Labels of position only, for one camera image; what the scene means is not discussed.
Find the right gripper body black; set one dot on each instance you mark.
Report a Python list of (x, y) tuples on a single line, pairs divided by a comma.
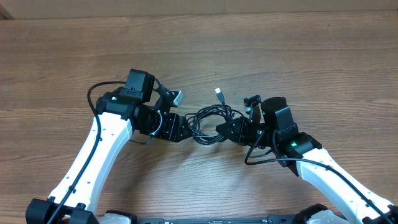
[(249, 131)]

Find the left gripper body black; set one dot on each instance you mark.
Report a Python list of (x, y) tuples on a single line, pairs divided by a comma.
[(169, 127)]

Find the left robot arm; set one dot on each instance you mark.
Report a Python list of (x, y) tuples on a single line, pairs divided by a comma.
[(141, 103)]

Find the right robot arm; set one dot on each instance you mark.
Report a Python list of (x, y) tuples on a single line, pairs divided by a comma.
[(270, 124)]

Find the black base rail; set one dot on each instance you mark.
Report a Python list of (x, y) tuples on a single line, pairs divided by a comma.
[(315, 214)]

